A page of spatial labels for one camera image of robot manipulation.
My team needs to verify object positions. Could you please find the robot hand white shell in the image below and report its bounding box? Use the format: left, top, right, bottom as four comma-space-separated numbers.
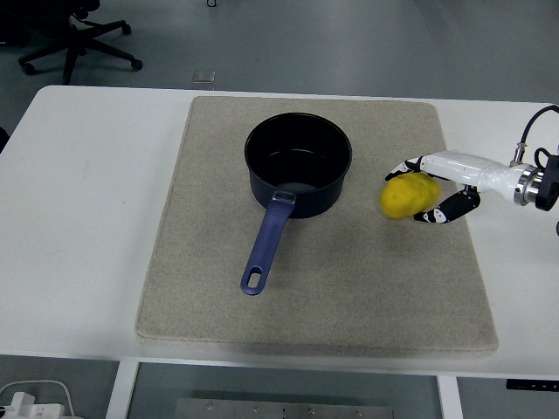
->
383, 149, 525, 226

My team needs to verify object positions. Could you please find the yellow potato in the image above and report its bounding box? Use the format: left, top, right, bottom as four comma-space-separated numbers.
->
378, 172, 441, 219

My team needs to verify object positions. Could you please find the grey felt mat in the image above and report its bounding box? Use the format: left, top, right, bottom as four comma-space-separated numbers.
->
135, 95, 500, 353

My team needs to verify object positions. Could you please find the black table control panel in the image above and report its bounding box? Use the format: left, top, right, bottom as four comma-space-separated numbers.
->
506, 379, 559, 391

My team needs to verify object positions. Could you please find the white table leg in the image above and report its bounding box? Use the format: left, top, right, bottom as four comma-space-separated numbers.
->
103, 361, 141, 419
436, 374, 464, 419

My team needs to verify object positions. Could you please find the grey metal plate with screws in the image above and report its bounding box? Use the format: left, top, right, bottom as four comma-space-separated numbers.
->
176, 396, 394, 419

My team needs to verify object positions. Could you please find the black office chair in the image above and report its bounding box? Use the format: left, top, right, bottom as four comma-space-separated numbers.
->
0, 0, 144, 86

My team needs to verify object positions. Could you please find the white power adapter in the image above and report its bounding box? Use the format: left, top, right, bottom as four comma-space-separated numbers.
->
0, 391, 66, 419

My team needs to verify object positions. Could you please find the blue pot with handle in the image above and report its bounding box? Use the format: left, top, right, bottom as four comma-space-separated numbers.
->
239, 112, 354, 297

